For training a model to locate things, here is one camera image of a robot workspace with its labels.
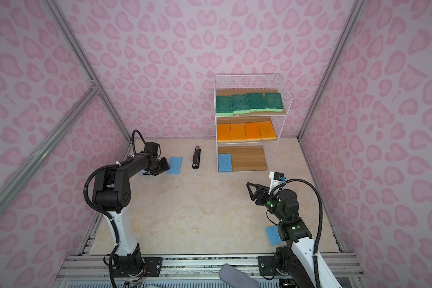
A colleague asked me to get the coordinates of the blue sponge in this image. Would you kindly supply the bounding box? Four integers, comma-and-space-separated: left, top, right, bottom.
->
166, 157, 182, 175
265, 226, 283, 246
218, 154, 233, 172

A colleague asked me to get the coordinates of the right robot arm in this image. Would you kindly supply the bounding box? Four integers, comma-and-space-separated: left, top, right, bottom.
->
246, 178, 341, 288

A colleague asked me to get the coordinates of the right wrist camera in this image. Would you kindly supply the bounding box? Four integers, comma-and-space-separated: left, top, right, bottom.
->
269, 172, 286, 194

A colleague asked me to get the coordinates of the grey cloth object front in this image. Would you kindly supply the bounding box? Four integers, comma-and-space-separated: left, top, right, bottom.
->
219, 264, 260, 288

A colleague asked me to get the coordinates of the orange sponge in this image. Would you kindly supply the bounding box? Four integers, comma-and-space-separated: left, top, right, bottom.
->
244, 122, 261, 142
258, 121, 277, 141
230, 123, 247, 143
217, 124, 232, 143

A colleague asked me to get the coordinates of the white wire wooden shelf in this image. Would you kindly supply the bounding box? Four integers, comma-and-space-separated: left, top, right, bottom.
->
214, 74, 293, 172

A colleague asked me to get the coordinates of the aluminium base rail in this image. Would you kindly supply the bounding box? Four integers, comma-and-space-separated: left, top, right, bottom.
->
56, 253, 368, 288

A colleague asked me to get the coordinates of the black stapler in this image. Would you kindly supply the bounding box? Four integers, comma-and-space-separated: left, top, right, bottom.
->
192, 146, 201, 170

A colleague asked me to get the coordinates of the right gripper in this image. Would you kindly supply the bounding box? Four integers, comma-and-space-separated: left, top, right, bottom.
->
245, 183, 287, 223

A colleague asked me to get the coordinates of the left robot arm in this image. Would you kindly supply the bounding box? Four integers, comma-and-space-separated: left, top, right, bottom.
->
83, 130, 170, 275

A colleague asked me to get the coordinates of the green sponge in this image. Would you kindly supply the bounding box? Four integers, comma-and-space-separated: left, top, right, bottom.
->
247, 92, 267, 113
265, 92, 284, 112
231, 94, 250, 115
216, 96, 234, 116

